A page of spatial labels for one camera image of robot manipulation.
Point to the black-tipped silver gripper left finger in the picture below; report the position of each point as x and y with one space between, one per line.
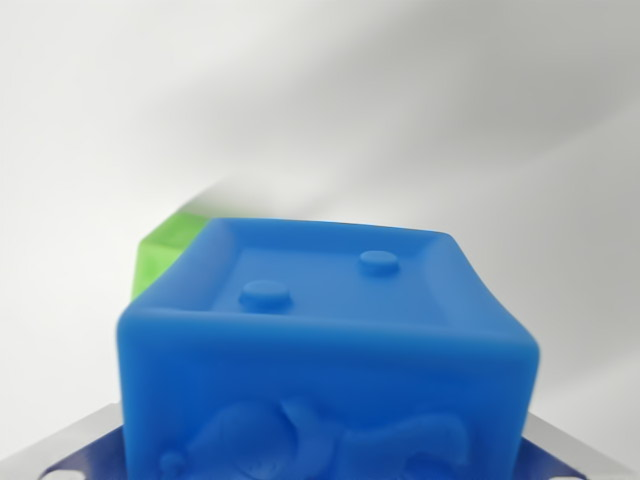
70 445

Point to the black-tipped silver gripper right finger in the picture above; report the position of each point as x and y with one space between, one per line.
575 450

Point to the blue embossed cube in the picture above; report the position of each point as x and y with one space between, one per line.
325 350

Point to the green cube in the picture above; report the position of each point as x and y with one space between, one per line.
160 255

